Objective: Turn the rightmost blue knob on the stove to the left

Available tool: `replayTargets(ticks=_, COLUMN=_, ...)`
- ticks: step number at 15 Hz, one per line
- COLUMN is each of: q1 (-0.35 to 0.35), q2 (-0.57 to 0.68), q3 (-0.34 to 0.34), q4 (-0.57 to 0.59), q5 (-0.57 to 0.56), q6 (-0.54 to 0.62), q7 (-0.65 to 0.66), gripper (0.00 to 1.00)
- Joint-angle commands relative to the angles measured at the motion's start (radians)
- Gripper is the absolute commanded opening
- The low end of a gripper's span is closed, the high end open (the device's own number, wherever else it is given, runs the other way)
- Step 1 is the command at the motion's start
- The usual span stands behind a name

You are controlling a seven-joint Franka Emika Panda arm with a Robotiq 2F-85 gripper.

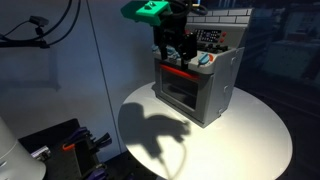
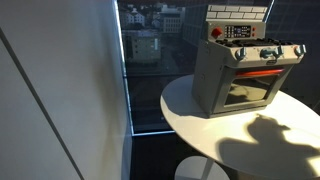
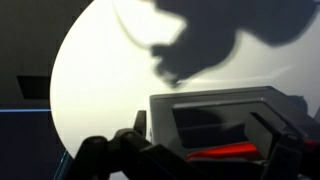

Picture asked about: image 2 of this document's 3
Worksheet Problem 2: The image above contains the blue stove knob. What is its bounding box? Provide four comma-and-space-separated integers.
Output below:
273, 45, 285, 59
234, 46, 248, 62
259, 47, 275, 60
293, 44, 307, 58

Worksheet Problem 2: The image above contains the grey toy stove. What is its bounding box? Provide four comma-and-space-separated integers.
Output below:
191, 3, 308, 120

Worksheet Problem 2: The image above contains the red stove dial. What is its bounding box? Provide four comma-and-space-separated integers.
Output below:
210, 26, 224, 39

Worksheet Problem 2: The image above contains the white window frame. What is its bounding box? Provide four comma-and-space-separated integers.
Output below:
114, 0, 177, 137

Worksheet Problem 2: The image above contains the white table pedestal base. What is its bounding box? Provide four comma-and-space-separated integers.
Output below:
174, 155, 232, 180

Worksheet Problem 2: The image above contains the oven door with red handle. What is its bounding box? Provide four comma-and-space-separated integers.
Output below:
211, 64, 295, 116

